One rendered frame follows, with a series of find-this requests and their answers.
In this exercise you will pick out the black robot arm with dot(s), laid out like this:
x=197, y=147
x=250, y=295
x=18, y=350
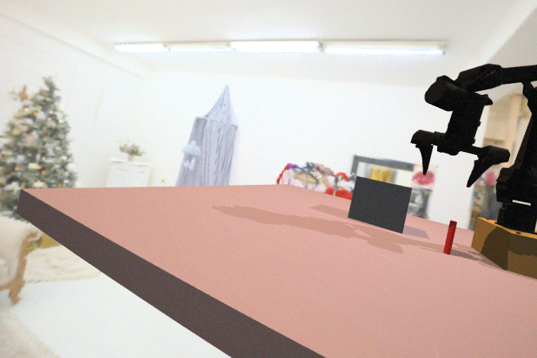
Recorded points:
x=518, y=182

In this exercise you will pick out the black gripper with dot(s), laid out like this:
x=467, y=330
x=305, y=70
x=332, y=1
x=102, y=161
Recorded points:
x=461, y=132

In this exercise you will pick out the red peg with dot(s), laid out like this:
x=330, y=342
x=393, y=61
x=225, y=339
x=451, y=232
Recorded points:
x=450, y=237

